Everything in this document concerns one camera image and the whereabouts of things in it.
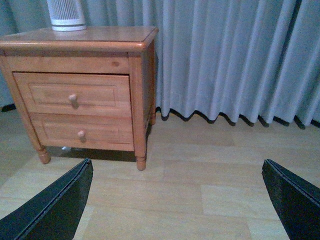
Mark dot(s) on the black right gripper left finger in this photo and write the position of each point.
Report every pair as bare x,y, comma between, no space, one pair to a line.
55,212

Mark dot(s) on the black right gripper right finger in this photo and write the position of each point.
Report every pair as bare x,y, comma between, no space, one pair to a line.
295,200

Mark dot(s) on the wooden nightstand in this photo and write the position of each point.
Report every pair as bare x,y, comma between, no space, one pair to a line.
100,50

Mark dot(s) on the grey curtain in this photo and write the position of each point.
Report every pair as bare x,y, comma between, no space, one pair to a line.
257,59

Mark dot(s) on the white cylindrical air purifier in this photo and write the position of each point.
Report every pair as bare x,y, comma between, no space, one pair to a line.
66,15

